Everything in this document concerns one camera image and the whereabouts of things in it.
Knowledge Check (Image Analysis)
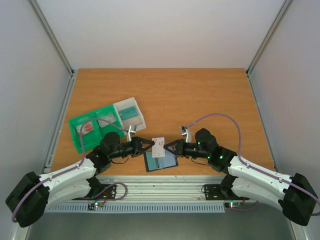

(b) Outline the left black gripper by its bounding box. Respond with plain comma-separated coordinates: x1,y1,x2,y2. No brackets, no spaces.
109,136,155,160

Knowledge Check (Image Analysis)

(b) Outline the white pink patterned card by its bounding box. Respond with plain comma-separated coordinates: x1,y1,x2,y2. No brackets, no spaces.
152,137,165,158

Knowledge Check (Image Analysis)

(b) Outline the dark blue card holder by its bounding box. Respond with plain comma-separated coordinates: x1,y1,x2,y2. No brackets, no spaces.
143,150,179,173

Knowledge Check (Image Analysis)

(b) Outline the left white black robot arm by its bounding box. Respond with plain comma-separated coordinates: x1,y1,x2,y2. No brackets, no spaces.
5,132,155,228

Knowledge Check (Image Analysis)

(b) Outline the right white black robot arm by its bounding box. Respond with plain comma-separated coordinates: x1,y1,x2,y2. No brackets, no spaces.
163,128,318,226

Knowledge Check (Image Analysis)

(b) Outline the teal card in white tray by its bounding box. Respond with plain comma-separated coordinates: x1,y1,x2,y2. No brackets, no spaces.
118,106,138,121

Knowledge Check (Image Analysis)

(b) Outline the grey card in tray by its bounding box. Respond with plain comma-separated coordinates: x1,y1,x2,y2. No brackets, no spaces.
98,113,117,128

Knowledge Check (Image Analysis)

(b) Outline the red white card in tray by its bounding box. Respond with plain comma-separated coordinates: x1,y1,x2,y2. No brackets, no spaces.
75,121,94,136

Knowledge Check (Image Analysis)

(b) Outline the white plastic tray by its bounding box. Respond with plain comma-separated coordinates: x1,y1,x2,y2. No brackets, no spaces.
113,97,147,131

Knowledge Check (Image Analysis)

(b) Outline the green plastic tray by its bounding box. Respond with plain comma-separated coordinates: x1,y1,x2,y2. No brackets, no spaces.
68,105,125,153

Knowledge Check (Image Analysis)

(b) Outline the left small circuit board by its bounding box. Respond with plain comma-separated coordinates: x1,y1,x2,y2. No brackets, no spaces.
87,202,104,211

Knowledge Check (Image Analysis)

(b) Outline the small circuit board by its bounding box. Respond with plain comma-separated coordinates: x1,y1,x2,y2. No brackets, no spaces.
87,202,104,211
224,202,243,209

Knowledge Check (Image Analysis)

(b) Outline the right small circuit board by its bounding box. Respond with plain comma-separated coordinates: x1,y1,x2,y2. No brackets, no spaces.
224,202,243,209

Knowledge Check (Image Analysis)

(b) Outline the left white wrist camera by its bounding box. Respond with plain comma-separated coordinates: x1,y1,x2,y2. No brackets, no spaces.
126,124,137,142

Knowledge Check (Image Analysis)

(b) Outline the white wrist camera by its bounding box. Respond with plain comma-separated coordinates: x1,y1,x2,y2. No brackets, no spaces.
180,126,192,143
126,124,137,142

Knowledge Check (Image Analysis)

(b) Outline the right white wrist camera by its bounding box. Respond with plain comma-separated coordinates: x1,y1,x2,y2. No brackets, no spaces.
180,126,192,143

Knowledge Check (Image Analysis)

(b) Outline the aluminium front rail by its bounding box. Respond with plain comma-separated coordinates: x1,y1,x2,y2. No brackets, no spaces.
23,174,298,203

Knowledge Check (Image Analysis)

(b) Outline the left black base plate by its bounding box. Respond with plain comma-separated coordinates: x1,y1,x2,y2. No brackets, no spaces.
82,184,117,201

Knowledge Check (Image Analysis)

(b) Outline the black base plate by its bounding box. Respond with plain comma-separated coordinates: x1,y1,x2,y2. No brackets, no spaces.
201,184,226,201
82,184,117,201

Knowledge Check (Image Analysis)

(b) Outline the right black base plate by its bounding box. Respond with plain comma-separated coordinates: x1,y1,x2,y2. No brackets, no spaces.
201,184,226,201

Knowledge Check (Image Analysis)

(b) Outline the left aluminium frame post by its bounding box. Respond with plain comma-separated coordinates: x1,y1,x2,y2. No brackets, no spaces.
27,0,76,76

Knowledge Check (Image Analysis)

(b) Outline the aluminium frame post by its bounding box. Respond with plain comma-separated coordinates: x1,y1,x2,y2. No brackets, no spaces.
27,0,76,76
245,0,294,76

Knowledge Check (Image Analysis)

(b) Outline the grey slotted cable duct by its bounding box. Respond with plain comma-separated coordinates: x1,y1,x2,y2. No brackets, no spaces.
48,202,225,214

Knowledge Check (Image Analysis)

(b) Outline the right aluminium frame post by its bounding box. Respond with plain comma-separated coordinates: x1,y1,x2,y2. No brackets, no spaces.
245,0,294,76

